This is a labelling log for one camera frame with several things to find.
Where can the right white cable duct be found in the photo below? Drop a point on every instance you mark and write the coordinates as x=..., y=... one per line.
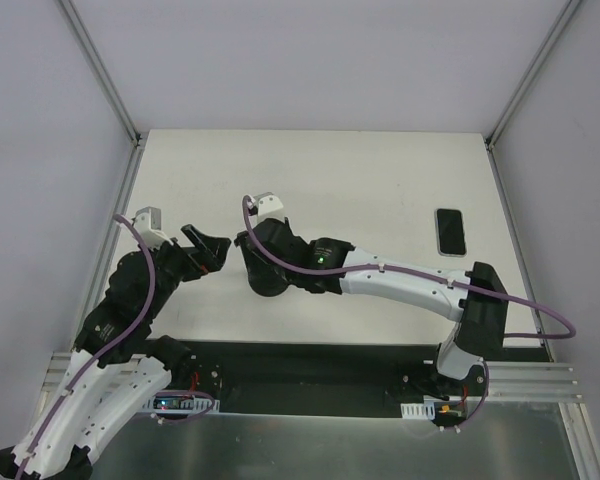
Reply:
x=418, y=411

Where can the left white cable duct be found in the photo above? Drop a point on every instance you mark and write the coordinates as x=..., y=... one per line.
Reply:
x=183, y=405

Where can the aluminium frame post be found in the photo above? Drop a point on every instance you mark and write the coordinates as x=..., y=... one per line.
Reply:
x=89, y=50
x=533, y=70

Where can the aluminium rail profile front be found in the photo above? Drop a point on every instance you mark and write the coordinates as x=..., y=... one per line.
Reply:
x=509, y=381

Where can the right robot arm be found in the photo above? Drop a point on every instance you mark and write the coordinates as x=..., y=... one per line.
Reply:
x=276, y=259

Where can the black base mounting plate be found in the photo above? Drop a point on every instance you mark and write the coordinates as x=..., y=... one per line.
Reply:
x=334, y=380

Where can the black smartphone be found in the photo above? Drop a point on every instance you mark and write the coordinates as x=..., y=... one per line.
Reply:
x=450, y=232

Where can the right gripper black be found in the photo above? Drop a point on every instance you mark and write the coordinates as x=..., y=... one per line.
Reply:
x=250, y=250

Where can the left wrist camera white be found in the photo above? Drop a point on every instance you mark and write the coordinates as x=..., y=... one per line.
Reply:
x=148, y=223

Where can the black phone stand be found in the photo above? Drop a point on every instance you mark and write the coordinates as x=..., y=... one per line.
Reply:
x=267, y=286

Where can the right aluminium frame post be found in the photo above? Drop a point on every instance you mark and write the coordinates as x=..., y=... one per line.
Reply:
x=533, y=70

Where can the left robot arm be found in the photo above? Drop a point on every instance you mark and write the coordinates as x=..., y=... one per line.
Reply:
x=84, y=416

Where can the left aluminium frame post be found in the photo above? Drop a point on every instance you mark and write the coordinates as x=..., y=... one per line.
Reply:
x=89, y=50

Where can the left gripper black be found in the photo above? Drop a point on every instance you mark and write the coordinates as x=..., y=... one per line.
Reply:
x=184, y=259

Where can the white cable duct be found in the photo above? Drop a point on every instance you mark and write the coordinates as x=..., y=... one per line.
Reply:
x=418, y=411
x=183, y=405

